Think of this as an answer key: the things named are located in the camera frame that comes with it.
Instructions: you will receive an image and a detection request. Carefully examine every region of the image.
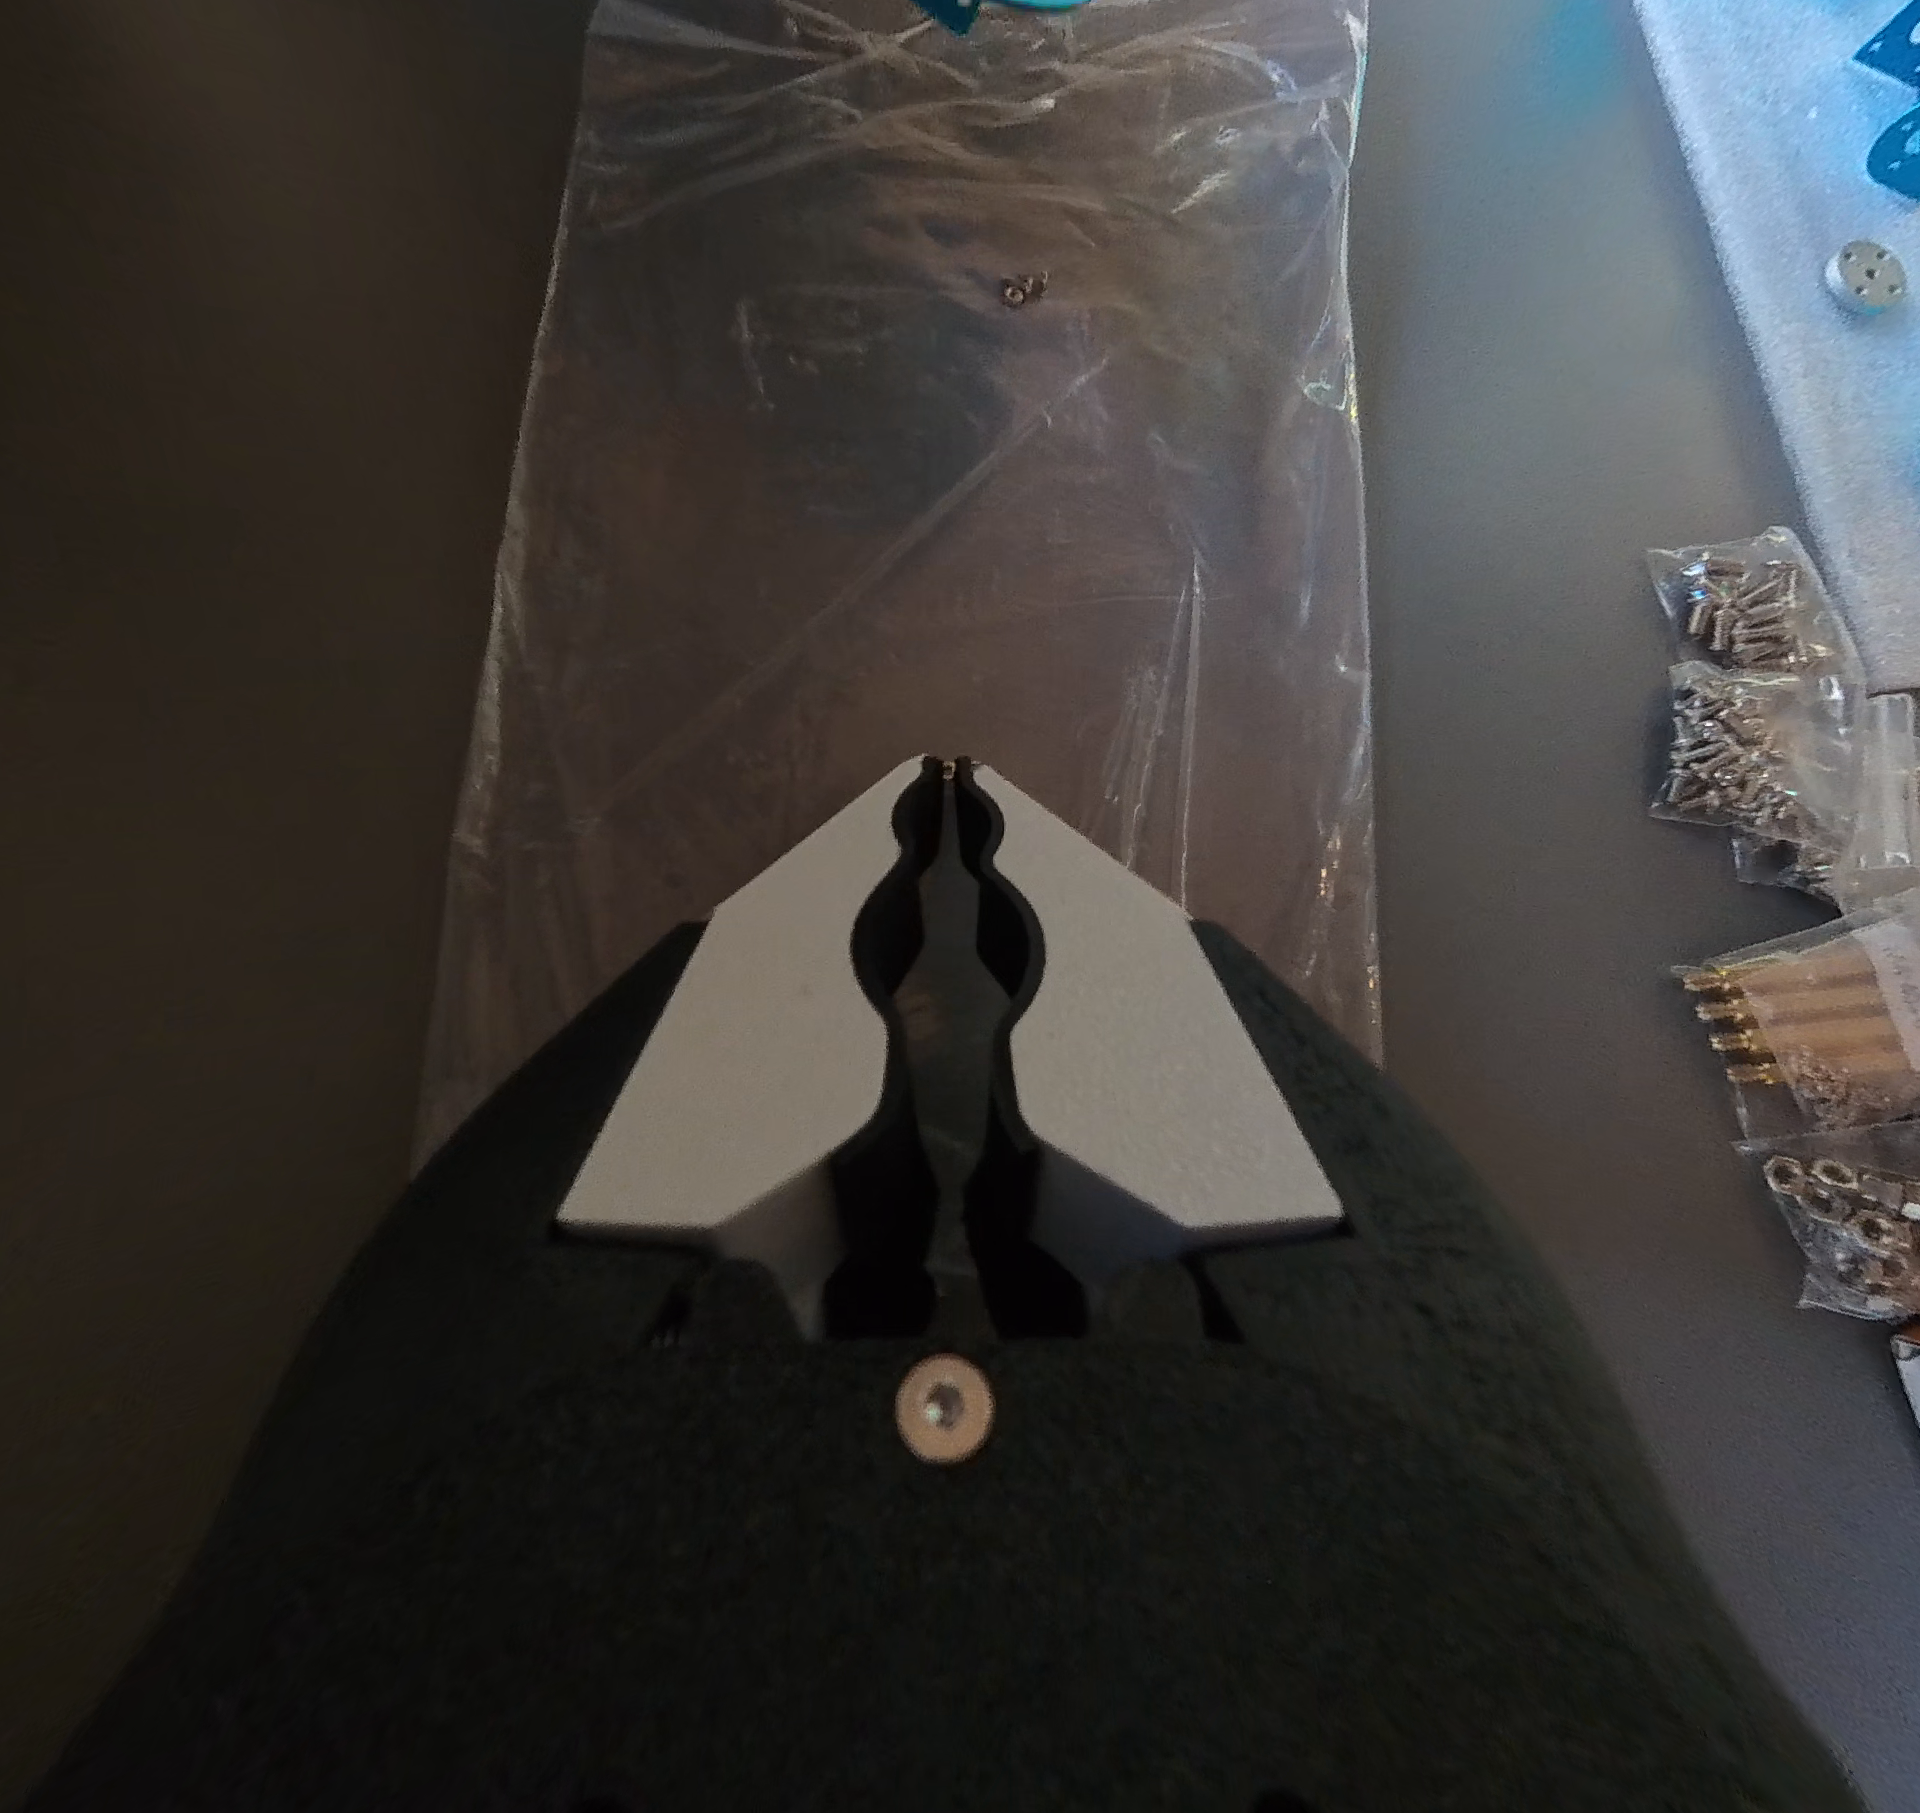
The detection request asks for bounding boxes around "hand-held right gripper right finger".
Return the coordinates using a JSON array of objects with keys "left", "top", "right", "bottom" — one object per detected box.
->
[{"left": 956, "top": 759, "right": 1349, "bottom": 1323}]

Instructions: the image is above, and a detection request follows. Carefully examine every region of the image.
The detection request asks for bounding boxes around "white foam sheet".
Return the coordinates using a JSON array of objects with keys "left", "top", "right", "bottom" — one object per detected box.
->
[{"left": 1597, "top": 0, "right": 1920, "bottom": 691}]

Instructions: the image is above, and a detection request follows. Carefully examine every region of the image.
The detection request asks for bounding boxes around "pile of screw bags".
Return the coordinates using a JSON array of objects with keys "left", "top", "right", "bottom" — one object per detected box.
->
[{"left": 1646, "top": 528, "right": 1920, "bottom": 1320}]

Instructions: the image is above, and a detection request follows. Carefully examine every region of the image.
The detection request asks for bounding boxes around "clear plastic bag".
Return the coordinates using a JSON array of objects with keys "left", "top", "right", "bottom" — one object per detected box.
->
[{"left": 411, "top": 0, "right": 1383, "bottom": 1200}]

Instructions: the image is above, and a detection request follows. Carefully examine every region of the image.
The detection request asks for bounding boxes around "small blue angled bracket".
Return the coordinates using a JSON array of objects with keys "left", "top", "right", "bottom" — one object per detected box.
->
[{"left": 1851, "top": 6, "right": 1920, "bottom": 200}]

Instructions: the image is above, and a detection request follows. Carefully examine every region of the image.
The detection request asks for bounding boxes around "grey desk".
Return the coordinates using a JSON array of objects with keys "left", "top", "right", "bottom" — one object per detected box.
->
[{"left": 0, "top": 0, "right": 1920, "bottom": 1813}]

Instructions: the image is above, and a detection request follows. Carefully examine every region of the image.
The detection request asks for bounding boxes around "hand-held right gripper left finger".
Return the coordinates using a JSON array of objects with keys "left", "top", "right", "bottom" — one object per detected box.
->
[{"left": 556, "top": 755, "right": 945, "bottom": 1334}]

